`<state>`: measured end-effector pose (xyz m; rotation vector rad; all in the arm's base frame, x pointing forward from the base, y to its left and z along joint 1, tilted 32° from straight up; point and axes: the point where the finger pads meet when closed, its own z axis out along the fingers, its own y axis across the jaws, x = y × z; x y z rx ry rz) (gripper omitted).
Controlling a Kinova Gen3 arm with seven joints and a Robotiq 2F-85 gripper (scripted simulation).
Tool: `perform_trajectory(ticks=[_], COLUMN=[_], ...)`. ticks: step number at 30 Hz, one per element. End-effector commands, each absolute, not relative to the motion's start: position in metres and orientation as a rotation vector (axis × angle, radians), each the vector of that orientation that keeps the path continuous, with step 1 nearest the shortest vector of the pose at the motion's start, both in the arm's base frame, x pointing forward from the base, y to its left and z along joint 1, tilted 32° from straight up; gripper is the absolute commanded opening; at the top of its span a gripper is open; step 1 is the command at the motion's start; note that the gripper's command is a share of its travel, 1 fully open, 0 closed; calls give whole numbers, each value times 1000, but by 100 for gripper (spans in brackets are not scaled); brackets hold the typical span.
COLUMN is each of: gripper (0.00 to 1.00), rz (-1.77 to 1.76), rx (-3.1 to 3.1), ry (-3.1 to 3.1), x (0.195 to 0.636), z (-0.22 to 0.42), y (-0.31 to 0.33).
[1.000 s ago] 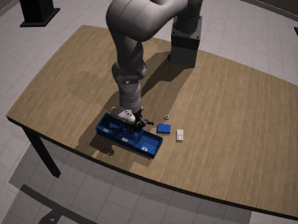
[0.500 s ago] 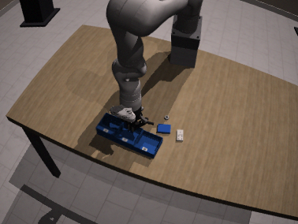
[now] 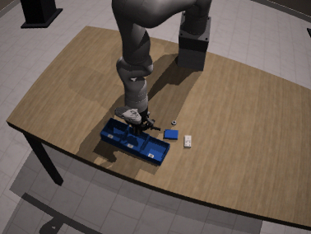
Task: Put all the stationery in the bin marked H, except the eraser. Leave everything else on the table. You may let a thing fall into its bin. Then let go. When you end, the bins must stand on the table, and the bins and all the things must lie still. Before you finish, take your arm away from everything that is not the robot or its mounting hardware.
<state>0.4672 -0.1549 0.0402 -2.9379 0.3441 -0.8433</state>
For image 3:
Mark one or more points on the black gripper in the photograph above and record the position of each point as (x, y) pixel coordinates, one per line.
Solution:
(138, 128)

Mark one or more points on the white domino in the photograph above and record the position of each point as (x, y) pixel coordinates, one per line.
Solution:
(187, 141)

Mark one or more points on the blue three-compartment bin rack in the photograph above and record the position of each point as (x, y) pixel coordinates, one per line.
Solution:
(155, 150)

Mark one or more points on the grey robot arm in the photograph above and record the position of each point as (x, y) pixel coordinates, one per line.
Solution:
(136, 43)

